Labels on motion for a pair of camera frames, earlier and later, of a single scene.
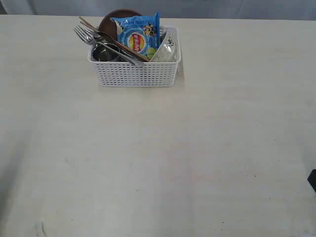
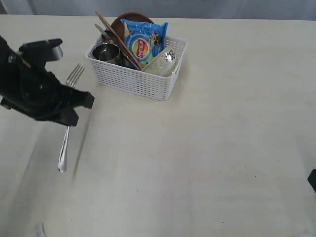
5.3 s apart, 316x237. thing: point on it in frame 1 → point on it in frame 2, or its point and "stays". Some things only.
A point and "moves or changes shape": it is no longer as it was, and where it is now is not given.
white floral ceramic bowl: x=169 y=50 → x=167 y=63
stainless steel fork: x=90 y=37 → x=70 y=82
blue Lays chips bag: x=140 y=34 stays
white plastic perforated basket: x=126 y=74 moves or changes shape
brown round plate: x=109 y=25 → x=118 y=25
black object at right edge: x=311 y=178 stays
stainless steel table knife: x=137 y=62 → x=104 y=33
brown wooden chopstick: x=81 y=21 → x=138 y=65
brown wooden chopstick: x=113 y=38 → x=122 y=44
